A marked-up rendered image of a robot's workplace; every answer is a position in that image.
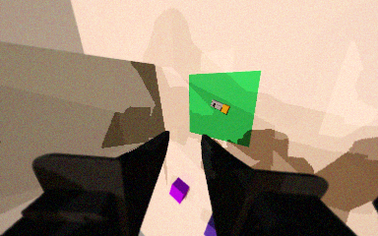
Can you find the magenta cube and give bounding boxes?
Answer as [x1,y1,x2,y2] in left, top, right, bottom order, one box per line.
[169,177,189,203]

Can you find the purple cube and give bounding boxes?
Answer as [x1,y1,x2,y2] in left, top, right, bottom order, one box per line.
[204,213,217,236]

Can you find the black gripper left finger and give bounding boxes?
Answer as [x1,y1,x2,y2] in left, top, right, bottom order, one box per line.
[32,131,169,236]

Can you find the green flat square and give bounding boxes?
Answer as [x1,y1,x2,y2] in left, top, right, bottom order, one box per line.
[189,71,261,147]

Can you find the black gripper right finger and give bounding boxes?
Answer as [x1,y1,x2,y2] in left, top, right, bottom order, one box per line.
[201,134,329,236]

